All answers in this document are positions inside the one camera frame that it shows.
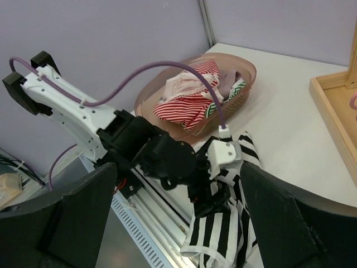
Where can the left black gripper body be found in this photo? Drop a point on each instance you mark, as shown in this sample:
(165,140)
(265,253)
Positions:
(176,163)

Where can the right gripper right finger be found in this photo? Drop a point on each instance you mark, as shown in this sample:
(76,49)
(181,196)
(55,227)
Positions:
(295,227)

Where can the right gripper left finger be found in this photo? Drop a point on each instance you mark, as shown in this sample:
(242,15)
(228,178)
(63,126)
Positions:
(61,228)

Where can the red striped tank top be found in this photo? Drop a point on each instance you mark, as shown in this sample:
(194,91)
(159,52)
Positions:
(184,101)

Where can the black white striped tank top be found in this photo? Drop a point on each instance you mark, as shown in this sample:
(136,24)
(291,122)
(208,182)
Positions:
(223,239)

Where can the green striped tank top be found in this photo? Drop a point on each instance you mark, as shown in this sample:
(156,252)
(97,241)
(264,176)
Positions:
(238,85)

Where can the pink hanger of black top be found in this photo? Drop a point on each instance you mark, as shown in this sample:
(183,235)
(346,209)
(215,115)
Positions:
(352,103)

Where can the mauve tank top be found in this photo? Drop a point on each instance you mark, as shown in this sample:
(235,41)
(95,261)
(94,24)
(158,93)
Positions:
(227,80)

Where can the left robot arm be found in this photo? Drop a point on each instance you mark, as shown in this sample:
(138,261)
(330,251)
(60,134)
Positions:
(105,135)

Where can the pink plastic basin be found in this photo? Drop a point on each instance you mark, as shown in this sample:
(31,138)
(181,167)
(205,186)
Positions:
(151,93)

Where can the wooden clothes rack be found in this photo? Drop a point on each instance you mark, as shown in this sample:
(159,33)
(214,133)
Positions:
(332,21)

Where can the aluminium rail frame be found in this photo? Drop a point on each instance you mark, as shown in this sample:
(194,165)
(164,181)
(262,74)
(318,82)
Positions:
(161,209)

